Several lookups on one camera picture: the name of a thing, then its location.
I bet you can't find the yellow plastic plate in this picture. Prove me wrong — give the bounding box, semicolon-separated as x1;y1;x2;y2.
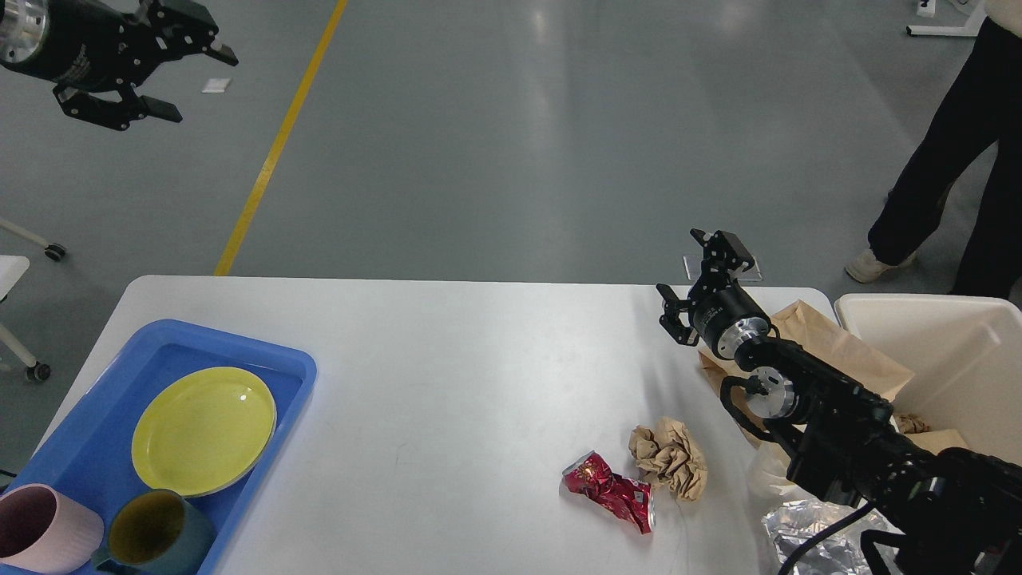
131;367;277;498

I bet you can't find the pale green plate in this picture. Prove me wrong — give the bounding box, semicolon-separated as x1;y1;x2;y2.
190;394;286;498

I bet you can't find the crushed red can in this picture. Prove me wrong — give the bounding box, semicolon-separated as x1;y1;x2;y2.
561;450;655;535

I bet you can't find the person in black trousers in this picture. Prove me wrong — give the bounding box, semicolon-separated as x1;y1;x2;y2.
846;1;1021;299

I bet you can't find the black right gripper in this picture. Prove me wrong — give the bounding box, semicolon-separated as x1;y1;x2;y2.
656;228;771;360

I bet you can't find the teal mug yellow inside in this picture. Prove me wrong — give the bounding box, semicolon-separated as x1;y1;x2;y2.
90;489;216;574

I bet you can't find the white caster leg left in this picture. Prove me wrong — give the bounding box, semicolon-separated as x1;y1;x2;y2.
1;218;67;262

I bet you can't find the white desk base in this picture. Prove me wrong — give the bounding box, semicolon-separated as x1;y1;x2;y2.
907;0;987;39

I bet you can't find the beige plastic bin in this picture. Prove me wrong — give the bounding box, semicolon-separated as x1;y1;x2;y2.
835;294;1021;465

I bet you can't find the blue plastic tray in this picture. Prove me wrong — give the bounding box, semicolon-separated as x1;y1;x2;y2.
10;319;317;574

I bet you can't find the pink ribbed cup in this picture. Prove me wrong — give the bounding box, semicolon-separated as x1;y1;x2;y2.
1;483;105;574

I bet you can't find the crumpled brown paper ball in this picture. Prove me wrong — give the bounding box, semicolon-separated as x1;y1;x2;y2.
628;416;709;504

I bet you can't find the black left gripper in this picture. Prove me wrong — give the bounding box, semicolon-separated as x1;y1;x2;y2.
1;1;240;131

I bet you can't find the crumpled silver foil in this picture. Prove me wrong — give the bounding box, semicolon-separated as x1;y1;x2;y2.
762;500;907;575

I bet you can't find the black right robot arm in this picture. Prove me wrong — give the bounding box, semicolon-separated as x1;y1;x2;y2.
657;228;1021;574

